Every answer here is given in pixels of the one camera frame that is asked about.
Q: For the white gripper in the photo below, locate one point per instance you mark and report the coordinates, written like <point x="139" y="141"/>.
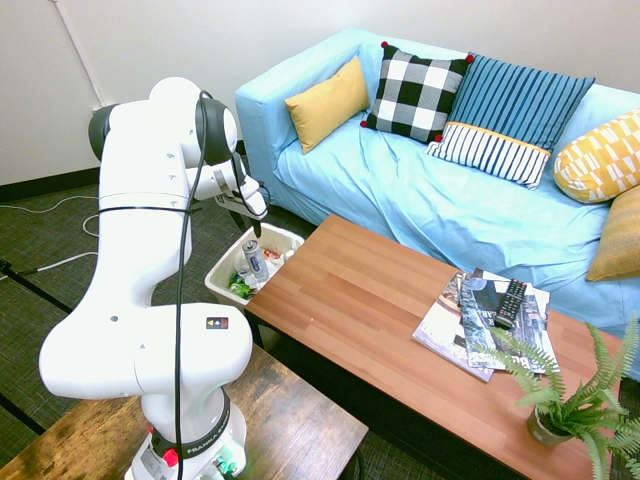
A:
<point x="250" y="197"/>

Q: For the light blue drink can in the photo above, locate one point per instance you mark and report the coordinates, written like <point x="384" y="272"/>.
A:
<point x="253" y="261"/>

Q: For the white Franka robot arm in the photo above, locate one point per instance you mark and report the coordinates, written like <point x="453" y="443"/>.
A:
<point x="135" y="225"/>

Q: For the white lined trash bin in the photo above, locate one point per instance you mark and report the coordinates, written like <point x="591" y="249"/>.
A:
<point x="220" y="280"/>

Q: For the red snack wrapper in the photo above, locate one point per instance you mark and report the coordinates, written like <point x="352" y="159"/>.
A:
<point x="273" y="256"/>

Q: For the crumpled white tissue paper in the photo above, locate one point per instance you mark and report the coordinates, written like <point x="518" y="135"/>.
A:
<point x="290" y="248"/>

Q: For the green snack wrapper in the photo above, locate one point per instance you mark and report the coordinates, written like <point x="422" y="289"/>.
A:
<point x="241" y="288"/>

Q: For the wooden coffee table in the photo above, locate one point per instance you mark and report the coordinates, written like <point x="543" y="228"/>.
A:
<point x="350" y="300"/>

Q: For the plain yellow pillow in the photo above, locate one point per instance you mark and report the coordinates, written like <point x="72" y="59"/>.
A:
<point x="327" y="102"/>

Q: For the light blue sofa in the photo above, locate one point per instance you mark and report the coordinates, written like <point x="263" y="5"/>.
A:
<point x="450" y="220"/>

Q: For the dark rustic wooden table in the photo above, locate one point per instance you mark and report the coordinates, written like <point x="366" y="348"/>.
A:
<point x="290" y="430"/>

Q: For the black white checked pillow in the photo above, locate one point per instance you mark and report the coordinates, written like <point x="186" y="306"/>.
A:
<point x="417" y="92"/>

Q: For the black tripod leg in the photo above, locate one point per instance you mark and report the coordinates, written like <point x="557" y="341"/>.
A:
<point x="35" y="287"/>

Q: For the stack of magazines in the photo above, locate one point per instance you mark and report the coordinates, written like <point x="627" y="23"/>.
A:
<point x="440" y="330"/>

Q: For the black remote control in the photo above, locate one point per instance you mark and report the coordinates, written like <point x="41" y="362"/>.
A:
<point x="512" y="303"/>

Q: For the blue striped pillow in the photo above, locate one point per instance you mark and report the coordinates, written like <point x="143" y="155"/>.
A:
<point x="510" y="115"/>

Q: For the magazine with dark cover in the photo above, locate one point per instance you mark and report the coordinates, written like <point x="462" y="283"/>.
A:
<point x="525" y="345"/>

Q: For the yellow white patterned pillow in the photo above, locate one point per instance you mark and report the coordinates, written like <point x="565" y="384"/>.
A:
<point x="600" y="157"/>

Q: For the grey plant pot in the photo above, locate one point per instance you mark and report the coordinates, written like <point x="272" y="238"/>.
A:
<point x="542" y="432"/>

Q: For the mustard woven pillow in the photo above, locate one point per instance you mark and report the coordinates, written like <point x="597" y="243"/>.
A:
<point x="620" y="240"/>

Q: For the green fern plant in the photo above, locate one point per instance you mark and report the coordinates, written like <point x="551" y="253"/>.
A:
<point x="595" y="395"/>

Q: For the white wall conduit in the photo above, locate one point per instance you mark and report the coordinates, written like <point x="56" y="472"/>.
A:
<point x="80" y="55"/>

